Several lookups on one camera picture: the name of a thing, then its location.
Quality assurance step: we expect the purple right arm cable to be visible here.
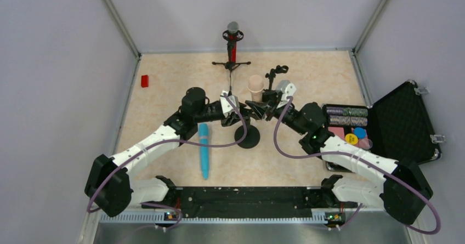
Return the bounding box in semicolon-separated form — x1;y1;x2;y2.
273;96;442;235

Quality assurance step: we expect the blue microphone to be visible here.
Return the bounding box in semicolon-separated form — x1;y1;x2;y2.
199;123;209;180

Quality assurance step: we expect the blue round chip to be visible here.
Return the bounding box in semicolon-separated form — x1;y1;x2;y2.
353;127;367;139

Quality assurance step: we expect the small red block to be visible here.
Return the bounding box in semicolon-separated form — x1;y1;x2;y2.
140;75;149;88

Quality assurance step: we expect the red glitter microphone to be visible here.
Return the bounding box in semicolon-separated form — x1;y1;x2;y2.
227;21;239;63

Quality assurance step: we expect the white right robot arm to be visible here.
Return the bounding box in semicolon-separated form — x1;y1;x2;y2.
246;91;440;227

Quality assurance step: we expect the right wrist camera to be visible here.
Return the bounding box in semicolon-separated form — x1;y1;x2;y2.
275;80;297;108

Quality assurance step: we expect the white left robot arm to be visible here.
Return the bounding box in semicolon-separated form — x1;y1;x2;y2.
84;87;252;217

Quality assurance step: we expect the yellow round chip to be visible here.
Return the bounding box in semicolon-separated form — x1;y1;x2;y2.
344;133;359;145

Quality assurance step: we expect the shock mount tripod stand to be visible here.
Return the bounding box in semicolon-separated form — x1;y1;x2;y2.
212;29;251;92

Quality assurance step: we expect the beige microphone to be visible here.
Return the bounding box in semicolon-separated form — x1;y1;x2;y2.
248;75;264;102

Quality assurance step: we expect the pink card in case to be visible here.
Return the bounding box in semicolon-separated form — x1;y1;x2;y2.
328;127;345;141

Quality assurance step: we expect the round base mic stand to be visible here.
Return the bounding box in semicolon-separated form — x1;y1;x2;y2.
234;109;260;149

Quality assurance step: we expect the black tripod mic stand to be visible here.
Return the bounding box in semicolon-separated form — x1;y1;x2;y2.
265;65;289;91

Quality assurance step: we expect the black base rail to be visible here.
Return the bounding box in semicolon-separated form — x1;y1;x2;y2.
174;186;359;220

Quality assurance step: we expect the black carrying case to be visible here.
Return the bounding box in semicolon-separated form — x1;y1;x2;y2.
322;80;444;164

